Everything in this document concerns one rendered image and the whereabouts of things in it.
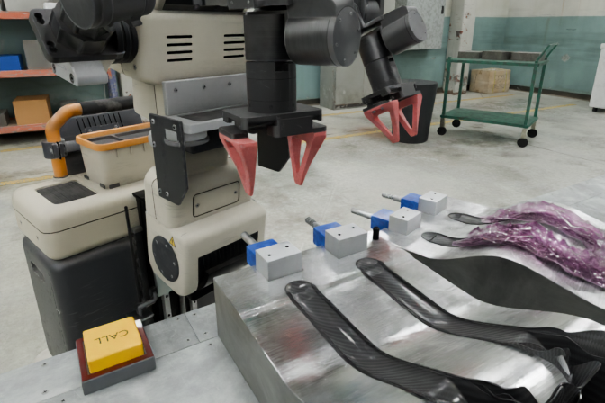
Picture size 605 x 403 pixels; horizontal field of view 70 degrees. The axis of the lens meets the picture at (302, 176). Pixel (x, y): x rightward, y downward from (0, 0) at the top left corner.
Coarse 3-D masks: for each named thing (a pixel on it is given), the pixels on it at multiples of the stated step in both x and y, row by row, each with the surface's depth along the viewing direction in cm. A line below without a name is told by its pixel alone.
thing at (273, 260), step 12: (252, 240) 63; (252, 252) 58; (264, 252) 56; (276, 252) 56; (288, 252) 56; (300, 252) 56; (252, 264) 59; (264, 264) 55; (276, 264) 54; (288, 264) 55; (300, 264) 56; (264, 276) 55; (276, 276) 55
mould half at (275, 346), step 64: (320, 256) 60; (384, 256) 60; (256, 320) 48; (384, 320) 48; (512, 320) 44; (576, 320) 41; (256, 384) 47; (320, 384) 39; (384, 384) 37; (512, 384) 33
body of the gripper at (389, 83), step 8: (368, 64) 80; (376, 64) 79; (384, 64) 79; (392, 64) 80; (368, 72) 81; (376, 72) 80; (384, 72) 79; (392, 72) 79; (376, 80) 80; (384, 80) 79; (392, 80) 79; (400, 80) 80; (376, 88) 80; (384, 88) 77; (392, 88) 77; (368, 96) 79
